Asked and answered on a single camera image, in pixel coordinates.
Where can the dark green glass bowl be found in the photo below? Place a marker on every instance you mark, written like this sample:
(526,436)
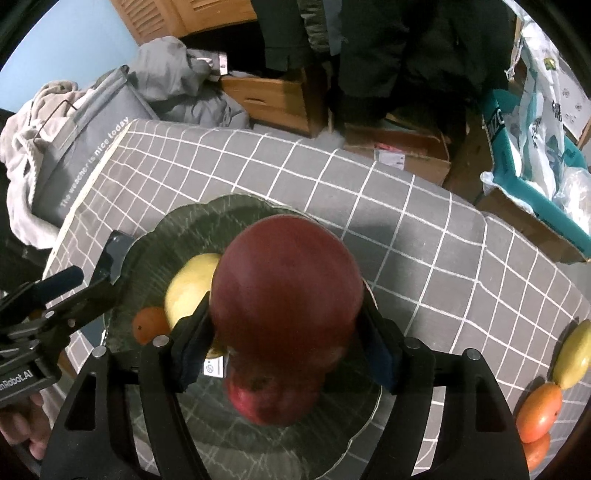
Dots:
(258,443)

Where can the grey checked tablecloth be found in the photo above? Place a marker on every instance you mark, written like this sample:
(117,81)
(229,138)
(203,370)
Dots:
(415,254)

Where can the large cardboard box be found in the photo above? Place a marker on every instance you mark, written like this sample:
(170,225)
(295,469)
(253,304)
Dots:
(521,217)

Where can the small tangerine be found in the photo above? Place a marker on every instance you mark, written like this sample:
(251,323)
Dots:
(150,325)

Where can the large black hooded coat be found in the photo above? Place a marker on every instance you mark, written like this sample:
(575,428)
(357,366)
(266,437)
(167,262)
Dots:
(415,55)

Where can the person's left hand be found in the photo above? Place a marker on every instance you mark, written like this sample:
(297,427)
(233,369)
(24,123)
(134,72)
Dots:
(25,434)

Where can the clear plastic bag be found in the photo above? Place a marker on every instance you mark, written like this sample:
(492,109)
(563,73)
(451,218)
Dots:
(575,194)

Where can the grey fabric bag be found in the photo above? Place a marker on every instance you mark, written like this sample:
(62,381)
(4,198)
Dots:
(92,138)

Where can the white printed plastic bag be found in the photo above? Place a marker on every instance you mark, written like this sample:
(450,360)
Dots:
(540,115)

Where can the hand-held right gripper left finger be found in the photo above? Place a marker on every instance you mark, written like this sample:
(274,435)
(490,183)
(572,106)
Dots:
(196,346)

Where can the orange with stem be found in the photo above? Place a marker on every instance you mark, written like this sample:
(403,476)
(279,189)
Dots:
(538,450)

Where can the grey jacket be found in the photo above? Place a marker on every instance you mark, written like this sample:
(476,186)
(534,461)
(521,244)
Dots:
(321,23)

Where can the pile of grey clothes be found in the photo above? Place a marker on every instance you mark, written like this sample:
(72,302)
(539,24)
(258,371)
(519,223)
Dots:
(184,83)

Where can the cardboard box with red label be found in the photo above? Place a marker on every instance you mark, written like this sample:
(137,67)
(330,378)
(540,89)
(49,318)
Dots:
(406,152)

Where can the yellow-green pear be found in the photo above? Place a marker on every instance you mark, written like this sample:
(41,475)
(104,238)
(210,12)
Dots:
(189,290)
(575,355)

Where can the wooden louvered wardrobe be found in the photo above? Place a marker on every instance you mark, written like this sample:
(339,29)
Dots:
(184,14)

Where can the wooden drawer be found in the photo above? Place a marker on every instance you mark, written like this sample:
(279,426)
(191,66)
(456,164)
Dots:
(277,99)

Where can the teal box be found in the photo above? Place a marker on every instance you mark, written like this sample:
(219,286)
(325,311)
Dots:
(508,152)

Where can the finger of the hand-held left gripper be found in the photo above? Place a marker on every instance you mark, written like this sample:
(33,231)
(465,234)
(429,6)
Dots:
(92,295)
(60,280)

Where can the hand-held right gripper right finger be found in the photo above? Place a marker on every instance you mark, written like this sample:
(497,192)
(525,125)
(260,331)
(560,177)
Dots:
(381,355)

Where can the red apple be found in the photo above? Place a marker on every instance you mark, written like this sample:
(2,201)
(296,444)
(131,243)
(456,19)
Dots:
(272,397)
(286,286)

